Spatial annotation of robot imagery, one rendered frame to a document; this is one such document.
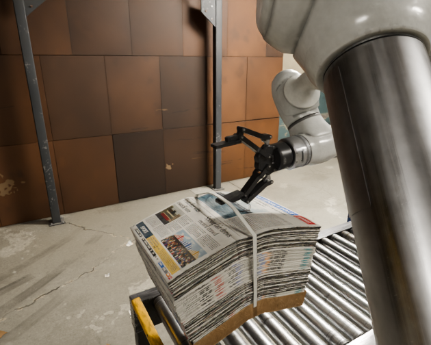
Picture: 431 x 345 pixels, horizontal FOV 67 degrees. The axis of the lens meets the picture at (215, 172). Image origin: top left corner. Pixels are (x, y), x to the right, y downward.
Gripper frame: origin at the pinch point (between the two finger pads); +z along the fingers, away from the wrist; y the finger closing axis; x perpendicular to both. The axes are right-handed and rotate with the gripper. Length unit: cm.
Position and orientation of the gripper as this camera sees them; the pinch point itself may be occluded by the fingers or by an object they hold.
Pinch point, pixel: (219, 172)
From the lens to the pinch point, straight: 79.6
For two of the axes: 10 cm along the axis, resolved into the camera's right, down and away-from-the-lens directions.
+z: -8.6, 2.4, -4.5
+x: -5.0, -2.5, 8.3
